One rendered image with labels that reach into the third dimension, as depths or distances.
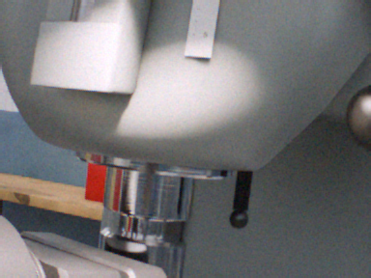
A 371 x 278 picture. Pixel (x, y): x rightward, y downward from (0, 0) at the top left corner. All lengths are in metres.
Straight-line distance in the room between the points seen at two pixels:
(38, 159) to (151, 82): 4.77
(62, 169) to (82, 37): 4.74
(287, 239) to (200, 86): 0.47
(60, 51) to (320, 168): 0.51
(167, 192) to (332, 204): 0.39
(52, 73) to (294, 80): 0.12
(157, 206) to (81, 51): 0.13
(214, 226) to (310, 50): 0.47
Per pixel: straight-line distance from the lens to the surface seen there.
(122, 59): 0.44
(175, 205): 0.54
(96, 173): 4.48
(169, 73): 0.46
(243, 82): 0.47
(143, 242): 0.54
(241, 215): 0.54
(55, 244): 0.54
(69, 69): 0.44
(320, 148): 0.91
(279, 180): 0.92
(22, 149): 5.28
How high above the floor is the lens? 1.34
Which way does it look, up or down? 3 degrees down
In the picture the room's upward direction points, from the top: 7 degrees clockwise
